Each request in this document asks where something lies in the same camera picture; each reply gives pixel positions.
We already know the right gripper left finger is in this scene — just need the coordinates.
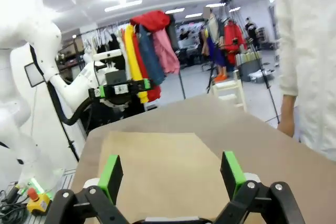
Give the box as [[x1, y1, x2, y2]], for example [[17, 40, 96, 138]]
[[44, 154, 130, 224]]

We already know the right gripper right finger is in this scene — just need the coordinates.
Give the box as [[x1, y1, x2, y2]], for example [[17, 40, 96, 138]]
[[209, 151, 307, 224]]

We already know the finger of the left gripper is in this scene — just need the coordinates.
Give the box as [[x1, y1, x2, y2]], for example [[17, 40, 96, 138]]
[[88, 85, 107, 100], [136, 78, 154, 93]]

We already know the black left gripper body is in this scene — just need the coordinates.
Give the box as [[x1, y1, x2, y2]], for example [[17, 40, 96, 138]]
[[104, 80, 139, 97]]

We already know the brown cardboard box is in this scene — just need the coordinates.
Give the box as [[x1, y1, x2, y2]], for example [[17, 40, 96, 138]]
[[97, 131, 236, 221]]

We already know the person's left forearm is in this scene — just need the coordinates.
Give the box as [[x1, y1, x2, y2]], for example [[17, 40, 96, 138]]
[[278, 93, 299, 122]]

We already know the person's left hand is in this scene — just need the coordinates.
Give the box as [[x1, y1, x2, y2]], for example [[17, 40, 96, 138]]
[[277, 119, 295, 138]]

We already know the yellow hanging garment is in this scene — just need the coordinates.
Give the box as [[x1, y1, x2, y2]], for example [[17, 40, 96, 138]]
[[124, 24, 149, 104]]

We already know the blue denim hanging garment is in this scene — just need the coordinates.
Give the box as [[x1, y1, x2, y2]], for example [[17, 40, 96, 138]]
[[138, 24, 166, 86]]

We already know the pink hanging garment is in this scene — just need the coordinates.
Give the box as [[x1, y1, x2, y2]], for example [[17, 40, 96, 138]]
[[153, 27, 181, 74]]

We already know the red hanging jacket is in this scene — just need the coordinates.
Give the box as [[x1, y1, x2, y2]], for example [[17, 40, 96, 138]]
[[130, 9, 172, 34]]

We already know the yellow emergency stop button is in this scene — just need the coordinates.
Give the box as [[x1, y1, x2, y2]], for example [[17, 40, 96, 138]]
[[25, 187, 53, 216]]

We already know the mannequin in blue skirt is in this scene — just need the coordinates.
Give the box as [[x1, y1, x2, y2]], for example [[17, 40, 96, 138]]
[[201, 6, 228, 82]]

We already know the ceiling light panel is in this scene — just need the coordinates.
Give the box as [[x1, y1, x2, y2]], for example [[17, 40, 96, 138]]
[[104, 0, 143, 13]]

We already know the white step stool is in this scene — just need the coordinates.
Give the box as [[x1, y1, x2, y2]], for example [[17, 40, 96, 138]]
[[211, 70, 248, 112]]

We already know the red hanging dress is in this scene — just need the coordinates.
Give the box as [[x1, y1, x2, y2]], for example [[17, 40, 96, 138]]
[[223, 20, 247, 65]]

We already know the black tripod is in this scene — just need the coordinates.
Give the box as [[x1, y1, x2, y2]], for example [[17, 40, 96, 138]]
[[207, 0, 281, 125]]

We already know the grey storage bin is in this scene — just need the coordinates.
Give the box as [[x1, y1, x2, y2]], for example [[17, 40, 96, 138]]
[[237, 50, 264, 82]]

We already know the standing person in black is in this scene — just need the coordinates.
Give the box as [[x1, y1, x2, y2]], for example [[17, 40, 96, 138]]
[[244, 16, 260, 50]]

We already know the person in white jacket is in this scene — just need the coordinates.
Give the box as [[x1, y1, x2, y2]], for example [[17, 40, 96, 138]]
[[272, 0, 336, 162]]

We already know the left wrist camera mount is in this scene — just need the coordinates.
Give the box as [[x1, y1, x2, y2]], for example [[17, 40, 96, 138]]
[[104, 71, 127, 85]]

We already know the black left arm hose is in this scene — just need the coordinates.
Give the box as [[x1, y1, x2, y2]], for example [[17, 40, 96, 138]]
[[29, 44, 94, 126]]

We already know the black cable bundle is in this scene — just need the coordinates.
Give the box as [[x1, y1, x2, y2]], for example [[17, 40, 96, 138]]
[[0, 182, 27, 224]]

